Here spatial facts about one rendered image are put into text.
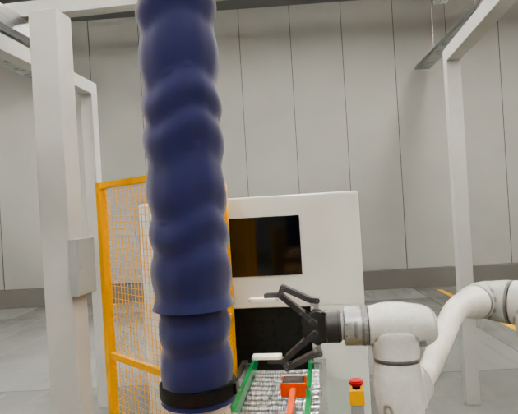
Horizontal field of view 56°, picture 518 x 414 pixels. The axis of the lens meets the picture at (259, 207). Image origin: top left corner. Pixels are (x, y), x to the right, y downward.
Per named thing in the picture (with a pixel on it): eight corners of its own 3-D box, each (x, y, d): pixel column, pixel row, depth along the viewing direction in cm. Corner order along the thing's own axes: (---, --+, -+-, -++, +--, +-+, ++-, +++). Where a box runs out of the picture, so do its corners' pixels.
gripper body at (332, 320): (341, 311, 110) (300, 312, 111) (344, 348, 110) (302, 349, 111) (339, 304, 118) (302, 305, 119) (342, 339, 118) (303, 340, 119)
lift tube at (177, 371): (173, 384, 157) (154, 62, 157) (241, 384, 155) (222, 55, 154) (150, 414, 135) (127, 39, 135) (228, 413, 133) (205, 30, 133)
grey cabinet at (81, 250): (88, 290, 276) (85, 236, 276) (97, 290, 276) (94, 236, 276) (71, 296, 256) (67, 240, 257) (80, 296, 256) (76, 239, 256)
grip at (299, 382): (283, 388, 176) (282, 374, 176) (307, 388, 175) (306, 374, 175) (280, 397, 168) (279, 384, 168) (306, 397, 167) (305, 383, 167)
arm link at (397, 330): (367, 305, 108) (372, 365, 107) (441, 302, 107) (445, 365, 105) (363, 300, 119) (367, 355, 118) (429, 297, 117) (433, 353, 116)
